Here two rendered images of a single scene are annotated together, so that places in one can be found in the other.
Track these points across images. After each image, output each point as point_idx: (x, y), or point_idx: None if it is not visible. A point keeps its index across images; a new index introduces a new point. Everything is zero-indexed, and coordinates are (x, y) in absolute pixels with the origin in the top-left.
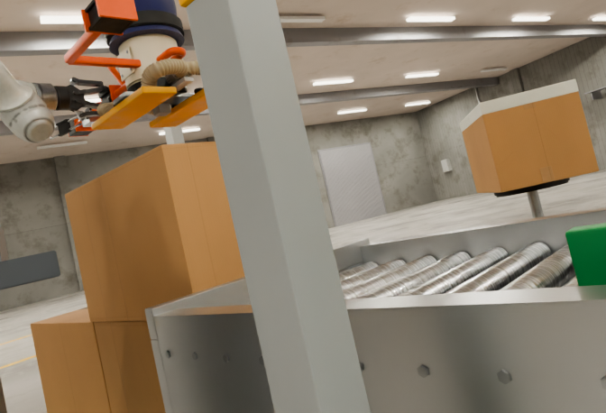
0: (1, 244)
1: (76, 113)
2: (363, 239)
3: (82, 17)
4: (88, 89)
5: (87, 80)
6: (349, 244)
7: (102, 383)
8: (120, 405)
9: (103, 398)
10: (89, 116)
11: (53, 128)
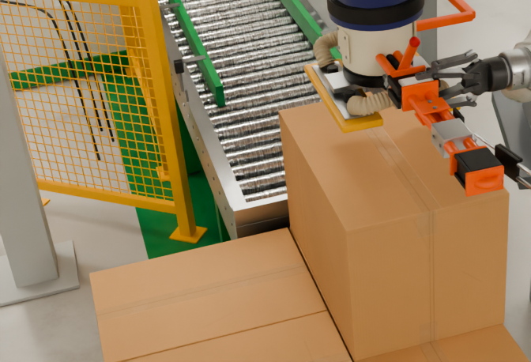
0: (528, 110)
1: (476, 96)
2: (237, 205)
3: None
4: (453, 69)
5: (452, 57)
6: (261, 199)
7: None
8: None
9: None
10: (459, 106)
11: None
